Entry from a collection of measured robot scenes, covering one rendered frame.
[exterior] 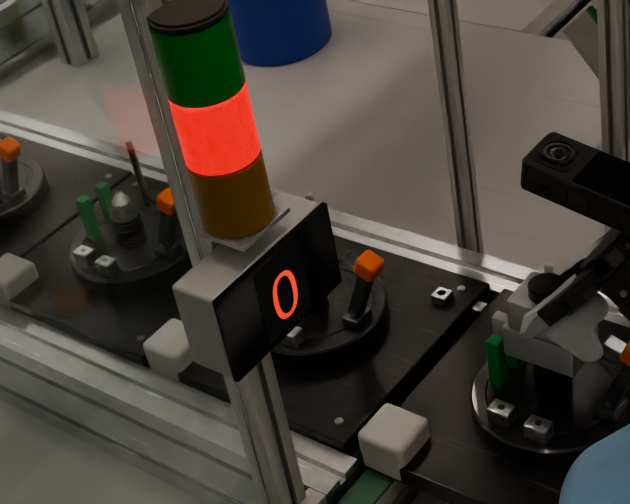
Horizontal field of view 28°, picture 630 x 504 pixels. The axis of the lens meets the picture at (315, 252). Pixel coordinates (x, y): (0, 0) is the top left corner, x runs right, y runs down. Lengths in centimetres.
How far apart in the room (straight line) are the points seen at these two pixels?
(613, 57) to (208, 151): 43
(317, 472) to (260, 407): 13
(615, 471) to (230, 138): 44
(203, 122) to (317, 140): 91
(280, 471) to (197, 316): 22
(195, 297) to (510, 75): 101
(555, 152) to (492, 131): 74
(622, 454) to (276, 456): 61
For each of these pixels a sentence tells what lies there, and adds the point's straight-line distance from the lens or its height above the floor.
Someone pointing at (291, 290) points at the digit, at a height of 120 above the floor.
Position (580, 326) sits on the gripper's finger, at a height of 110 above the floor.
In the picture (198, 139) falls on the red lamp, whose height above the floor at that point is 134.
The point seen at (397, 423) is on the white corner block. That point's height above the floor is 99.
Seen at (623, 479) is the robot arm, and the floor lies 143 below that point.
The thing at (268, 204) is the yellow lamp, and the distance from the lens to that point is 83.
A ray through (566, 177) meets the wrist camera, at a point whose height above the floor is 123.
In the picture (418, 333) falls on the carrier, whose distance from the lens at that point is 117.
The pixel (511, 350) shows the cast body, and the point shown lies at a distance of 103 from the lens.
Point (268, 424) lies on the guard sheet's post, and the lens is 97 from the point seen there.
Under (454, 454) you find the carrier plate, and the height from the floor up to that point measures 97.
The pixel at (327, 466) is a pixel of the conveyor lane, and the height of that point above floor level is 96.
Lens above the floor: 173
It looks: 36 degrees down
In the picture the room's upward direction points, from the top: 12 degrees counter-clockwise
